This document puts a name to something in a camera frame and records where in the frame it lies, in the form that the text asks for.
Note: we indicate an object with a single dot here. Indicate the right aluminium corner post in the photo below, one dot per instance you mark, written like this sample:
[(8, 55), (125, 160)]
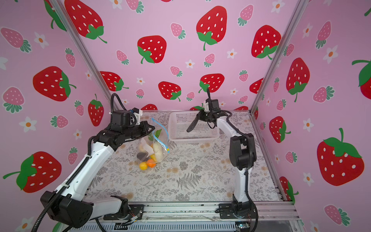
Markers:
[(291, 27)]

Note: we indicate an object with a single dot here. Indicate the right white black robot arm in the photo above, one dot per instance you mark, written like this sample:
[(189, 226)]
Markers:
[(242, 155)]

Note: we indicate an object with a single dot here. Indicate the clear zip top bag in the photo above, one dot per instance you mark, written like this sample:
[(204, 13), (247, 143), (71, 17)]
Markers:
[(145, 144)]

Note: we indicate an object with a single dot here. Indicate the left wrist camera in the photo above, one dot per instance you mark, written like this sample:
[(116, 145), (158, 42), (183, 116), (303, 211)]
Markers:
[(137, 113)]

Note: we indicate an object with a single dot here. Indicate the aluminium front rail frame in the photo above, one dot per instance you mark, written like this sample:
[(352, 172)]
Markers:
[(200, 217)]

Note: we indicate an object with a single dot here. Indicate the left aluminium corner post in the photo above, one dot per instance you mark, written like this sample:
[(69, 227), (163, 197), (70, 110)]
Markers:
[(75, 36)]

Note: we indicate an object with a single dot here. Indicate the orange toy tangerine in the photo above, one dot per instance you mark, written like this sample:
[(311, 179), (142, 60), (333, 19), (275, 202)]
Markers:
[(151, 163)]

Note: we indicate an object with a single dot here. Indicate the yellow toy lemon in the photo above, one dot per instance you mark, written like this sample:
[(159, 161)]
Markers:
[(143, 166)]

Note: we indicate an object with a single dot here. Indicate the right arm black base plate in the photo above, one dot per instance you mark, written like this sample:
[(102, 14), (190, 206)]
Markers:
[(234, 210)]

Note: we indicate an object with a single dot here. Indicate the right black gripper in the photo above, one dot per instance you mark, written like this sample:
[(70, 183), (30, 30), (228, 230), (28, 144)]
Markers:
[(201, 116)]

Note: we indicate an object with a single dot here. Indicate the aluminium corner post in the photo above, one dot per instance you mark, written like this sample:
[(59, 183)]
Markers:
[(291, 27), (75, 36)]

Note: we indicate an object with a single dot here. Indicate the white toy radish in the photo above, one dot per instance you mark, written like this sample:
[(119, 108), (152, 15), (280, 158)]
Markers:
[(156, 146)]

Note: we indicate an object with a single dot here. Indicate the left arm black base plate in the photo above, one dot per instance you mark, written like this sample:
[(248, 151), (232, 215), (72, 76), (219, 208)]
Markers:
[(128, 212)]

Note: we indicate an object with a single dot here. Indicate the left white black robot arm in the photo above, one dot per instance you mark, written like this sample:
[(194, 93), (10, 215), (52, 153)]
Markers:
[(65, 204)]

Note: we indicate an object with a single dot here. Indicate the dark purple toy eggplant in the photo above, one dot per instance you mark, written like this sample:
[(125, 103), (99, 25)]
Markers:
[(193, 124)]

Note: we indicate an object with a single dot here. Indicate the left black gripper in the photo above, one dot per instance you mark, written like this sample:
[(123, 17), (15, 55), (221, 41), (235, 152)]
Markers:
[(143, 125)]

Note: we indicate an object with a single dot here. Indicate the dark brown toy fruit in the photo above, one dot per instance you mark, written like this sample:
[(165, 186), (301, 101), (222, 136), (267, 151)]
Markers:
[(142, 156)]

